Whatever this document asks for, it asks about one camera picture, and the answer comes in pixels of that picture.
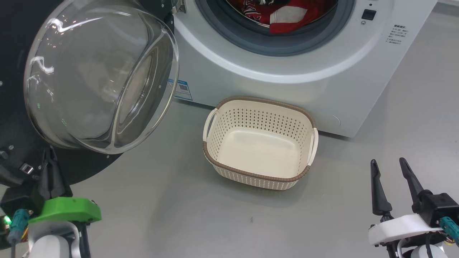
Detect white printed instruction label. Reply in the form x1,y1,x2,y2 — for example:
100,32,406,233
386,24,412,46

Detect left camera cable teal plug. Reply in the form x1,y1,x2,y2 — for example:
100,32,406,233
6,209,30,258

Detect white front-load washing machine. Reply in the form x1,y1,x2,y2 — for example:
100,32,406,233
168,0,439,138

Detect red and white garment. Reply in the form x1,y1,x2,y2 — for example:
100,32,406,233
228,0,337,35

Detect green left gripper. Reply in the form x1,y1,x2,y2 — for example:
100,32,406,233
28,146,102,225

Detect washing machine door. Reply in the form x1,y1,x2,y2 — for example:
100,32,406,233
0,0,180,187

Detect camera cable teal plug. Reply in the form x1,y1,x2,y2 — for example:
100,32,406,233
6,209,30,258
440,216,459,245

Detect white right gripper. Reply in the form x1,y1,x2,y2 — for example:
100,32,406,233
368,157,445,248

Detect right camera cable teal plug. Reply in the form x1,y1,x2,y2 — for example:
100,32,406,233
440,216,459,245

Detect blue energy label sticker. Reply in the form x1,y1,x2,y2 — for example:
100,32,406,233
169,79,193,102

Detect grey rubber door gasket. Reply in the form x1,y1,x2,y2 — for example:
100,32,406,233
195,0,355,57

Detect cream perforated laundry basket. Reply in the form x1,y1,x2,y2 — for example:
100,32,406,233
203,96,319,191

